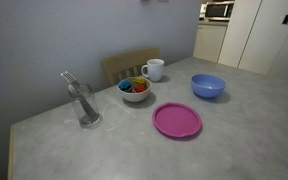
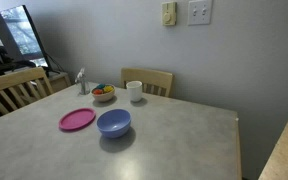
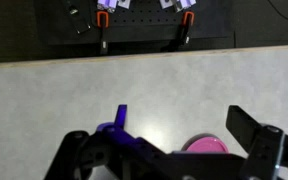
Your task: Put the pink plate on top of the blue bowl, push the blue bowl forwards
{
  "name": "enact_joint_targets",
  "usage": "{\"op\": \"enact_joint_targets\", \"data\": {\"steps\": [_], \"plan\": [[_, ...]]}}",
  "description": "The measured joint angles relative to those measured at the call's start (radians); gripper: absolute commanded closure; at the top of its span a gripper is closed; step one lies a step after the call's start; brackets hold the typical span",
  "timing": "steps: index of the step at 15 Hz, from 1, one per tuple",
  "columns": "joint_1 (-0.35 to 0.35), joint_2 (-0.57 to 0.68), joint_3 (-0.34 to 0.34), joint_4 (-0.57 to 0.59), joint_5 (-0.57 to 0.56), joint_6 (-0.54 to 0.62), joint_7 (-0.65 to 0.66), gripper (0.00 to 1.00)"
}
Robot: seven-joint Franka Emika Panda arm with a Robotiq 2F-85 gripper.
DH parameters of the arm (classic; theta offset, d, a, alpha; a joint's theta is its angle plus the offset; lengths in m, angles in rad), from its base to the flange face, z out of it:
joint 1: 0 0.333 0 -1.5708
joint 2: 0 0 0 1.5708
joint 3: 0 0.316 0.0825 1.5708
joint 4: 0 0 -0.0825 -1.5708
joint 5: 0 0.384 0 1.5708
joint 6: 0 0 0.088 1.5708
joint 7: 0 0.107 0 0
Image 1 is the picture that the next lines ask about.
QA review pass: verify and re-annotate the wooden chair with solid backrest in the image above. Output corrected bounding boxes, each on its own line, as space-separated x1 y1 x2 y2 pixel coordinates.
100 46 162 88

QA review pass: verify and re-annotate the clear glass jar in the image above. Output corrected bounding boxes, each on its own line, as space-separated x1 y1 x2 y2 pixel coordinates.
68 83 102 129

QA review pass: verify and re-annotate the white tall cabinet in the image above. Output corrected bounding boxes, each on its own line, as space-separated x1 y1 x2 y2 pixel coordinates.
217 0 288 76

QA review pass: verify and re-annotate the yellow toy piece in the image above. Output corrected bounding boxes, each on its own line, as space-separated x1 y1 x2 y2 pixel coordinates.
131 77 148 86

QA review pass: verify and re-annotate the white ceramic mug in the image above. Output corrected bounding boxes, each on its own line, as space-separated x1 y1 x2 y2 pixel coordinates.
140 58 165 83

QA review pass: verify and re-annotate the blue toy piece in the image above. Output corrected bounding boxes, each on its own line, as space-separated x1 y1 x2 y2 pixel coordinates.
118 78 133 93

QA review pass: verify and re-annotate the blue plastic bowl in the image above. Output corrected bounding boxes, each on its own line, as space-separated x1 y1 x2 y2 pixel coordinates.
190 73 226 99

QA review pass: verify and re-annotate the red toy piece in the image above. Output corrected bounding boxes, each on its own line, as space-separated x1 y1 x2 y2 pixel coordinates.
132 83 147 94

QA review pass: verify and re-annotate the cream ceramic bowl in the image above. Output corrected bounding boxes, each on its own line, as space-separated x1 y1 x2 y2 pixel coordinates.
117 76 153 103

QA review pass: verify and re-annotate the silver microwave oven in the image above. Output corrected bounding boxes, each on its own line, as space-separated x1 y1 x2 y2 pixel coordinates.
199 0 235 22

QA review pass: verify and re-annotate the pink plastic plate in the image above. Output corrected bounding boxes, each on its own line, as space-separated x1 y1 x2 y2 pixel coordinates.
151 101 203 139

